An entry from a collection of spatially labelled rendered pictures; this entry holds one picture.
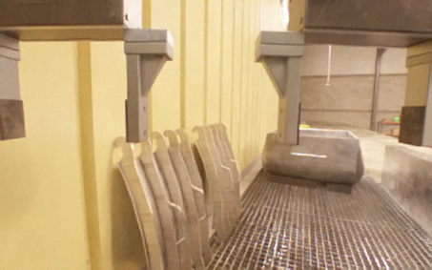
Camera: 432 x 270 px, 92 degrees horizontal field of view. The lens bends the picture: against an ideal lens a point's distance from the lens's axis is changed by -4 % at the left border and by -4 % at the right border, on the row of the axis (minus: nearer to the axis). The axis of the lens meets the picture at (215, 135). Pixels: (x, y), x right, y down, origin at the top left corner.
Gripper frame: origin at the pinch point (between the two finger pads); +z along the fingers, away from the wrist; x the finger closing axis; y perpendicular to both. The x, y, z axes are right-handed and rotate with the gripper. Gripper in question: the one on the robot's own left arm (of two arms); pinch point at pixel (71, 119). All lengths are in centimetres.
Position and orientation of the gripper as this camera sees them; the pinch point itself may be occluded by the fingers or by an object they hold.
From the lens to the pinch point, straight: 25.5
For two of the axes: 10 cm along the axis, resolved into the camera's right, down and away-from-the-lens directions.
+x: -10.0, -0.1, -0.1
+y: -0.1, -1.2, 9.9
